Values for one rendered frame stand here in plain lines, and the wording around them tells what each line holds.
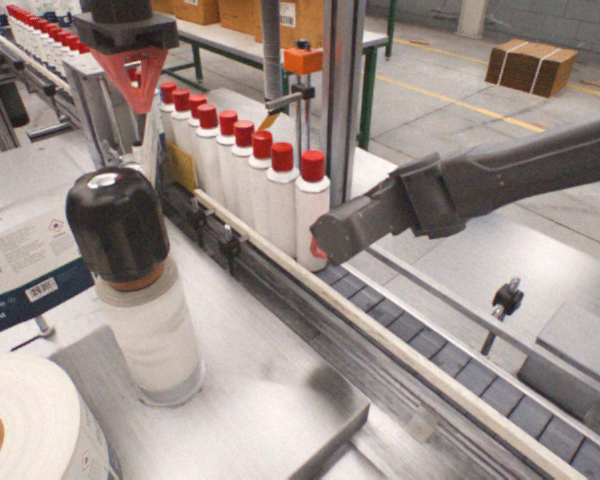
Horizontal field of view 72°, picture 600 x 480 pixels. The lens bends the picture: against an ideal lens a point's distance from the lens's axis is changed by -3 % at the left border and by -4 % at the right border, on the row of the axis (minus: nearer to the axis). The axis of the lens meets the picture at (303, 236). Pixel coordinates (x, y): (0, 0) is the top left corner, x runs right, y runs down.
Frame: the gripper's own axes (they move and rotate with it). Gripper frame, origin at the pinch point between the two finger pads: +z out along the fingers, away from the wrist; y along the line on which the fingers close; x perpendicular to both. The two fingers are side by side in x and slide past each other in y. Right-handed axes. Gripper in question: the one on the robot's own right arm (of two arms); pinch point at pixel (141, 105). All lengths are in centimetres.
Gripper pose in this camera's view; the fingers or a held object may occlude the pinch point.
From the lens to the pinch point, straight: 52.1
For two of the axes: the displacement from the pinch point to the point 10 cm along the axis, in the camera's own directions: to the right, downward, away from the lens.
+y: 6.9, 4.6, -5.6
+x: 7.3, -4.2, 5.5
